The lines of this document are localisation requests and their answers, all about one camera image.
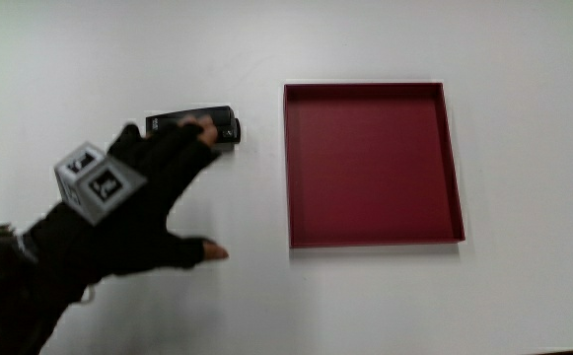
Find black stapler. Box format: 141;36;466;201
145;105;243;152

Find red square tray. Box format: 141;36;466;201
282;81;466;249

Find person's left hand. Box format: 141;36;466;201
29;115;230;297

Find white desk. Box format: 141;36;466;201
0;0;573;355

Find person's left forearm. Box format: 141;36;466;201
0;222;90;355

